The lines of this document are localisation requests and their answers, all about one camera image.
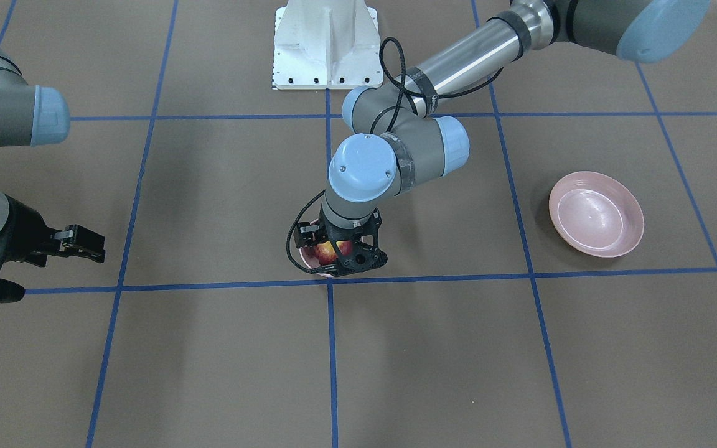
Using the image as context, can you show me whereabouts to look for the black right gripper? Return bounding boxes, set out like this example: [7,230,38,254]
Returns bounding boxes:
[0,196,106,304]

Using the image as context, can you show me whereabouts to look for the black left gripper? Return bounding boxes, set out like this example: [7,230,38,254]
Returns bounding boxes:
[318,208,388,277]

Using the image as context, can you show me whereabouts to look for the red apple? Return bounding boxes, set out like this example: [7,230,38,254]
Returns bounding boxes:
[314,240,354,266]

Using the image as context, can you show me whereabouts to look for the pink bowl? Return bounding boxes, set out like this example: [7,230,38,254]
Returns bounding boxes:
[289,218,338,278]

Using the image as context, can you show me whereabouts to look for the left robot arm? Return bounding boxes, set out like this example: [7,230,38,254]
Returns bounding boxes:
[286,1,710,278]

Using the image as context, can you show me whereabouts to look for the pink plate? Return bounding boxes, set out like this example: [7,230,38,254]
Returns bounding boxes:
[548,171,645,258]

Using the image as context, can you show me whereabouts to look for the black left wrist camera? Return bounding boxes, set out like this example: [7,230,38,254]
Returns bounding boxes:
[293,222,328,249]

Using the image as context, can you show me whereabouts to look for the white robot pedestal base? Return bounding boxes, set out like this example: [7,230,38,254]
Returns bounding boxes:
[271,1,383,90]

